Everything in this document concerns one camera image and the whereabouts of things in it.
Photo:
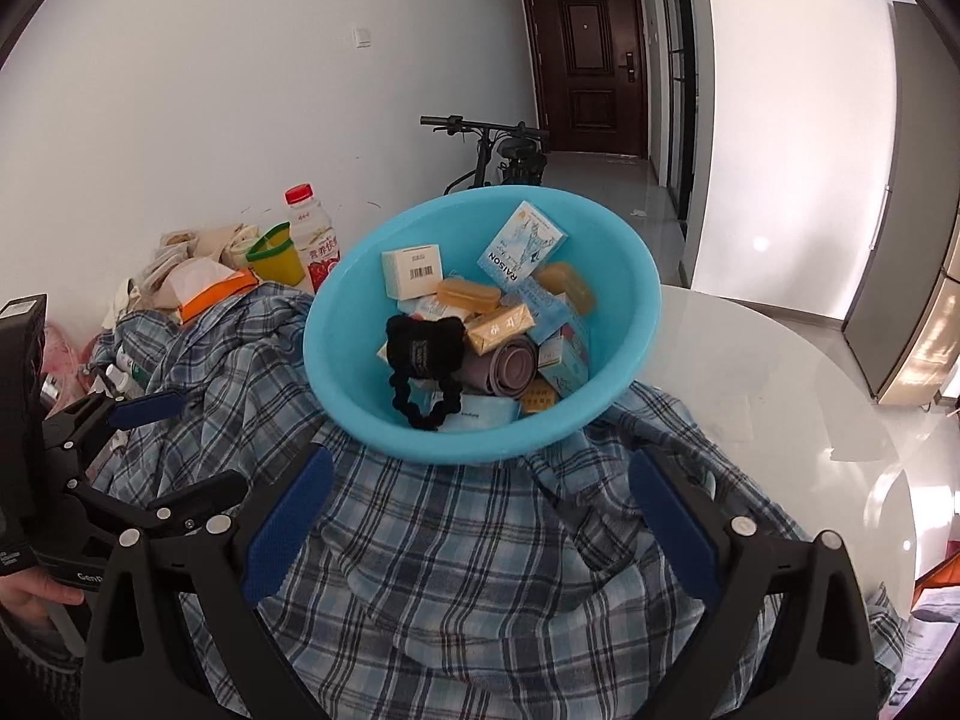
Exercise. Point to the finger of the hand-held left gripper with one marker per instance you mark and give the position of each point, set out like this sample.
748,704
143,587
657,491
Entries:
150,406
187,499

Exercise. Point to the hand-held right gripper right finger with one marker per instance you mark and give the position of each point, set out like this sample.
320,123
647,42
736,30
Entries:
675,532

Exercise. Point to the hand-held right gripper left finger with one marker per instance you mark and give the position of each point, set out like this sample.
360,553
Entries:
289,532

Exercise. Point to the blue plastic basin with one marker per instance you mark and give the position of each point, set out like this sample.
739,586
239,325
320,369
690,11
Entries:
352,390

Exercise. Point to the small orange box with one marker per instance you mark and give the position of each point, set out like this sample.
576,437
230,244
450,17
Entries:
540,396

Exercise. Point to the amber plastic soap box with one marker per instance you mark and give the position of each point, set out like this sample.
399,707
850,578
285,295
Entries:
469,296
568,286

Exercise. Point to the orange cigarette box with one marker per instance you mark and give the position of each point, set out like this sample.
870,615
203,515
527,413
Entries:
499,328

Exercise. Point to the beige barcode box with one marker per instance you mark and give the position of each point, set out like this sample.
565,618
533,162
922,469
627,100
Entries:
412,271

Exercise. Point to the blue white carton box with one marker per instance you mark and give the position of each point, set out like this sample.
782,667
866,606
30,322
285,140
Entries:
521,247

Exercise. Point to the person's left forearm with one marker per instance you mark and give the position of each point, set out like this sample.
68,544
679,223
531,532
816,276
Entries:
30,675

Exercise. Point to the person's left hand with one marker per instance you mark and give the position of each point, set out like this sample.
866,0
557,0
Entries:
26,596

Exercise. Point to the small white green bottle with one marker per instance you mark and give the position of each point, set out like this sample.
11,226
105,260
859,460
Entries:
124,379

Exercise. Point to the pink translucent bag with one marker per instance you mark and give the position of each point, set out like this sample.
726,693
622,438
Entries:
64,360

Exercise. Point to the orange tissue box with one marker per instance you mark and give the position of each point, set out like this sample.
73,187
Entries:
210,292

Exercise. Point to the blue plaid cloth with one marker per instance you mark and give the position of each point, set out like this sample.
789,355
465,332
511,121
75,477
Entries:
450,577

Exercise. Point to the black scrunchie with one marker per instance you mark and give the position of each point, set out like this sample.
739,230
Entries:
424,420

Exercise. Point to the yellow green cup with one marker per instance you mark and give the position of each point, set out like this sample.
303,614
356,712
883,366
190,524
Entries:
277,259

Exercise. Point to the white printed box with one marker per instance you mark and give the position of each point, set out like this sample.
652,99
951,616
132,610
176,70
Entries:
562,360

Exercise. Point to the black plush hair band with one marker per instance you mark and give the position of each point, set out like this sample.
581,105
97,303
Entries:
424,345

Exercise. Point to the red cap yoghurt bottle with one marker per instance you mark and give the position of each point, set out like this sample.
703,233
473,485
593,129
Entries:
311,240

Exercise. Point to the grey rolled band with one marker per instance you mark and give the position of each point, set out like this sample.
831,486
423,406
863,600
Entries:
514,364

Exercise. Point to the gold refrigerator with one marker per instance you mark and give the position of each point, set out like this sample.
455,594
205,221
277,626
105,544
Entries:
915,240

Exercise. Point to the black bicycle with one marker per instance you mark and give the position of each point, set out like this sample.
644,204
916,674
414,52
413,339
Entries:
510,157

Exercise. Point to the black framed glass door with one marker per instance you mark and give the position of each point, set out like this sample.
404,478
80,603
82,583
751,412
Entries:
673,75

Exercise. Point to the dark brown entrance door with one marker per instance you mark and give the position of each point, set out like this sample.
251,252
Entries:
589,60

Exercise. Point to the white light switch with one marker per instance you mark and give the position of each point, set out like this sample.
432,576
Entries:
362,37

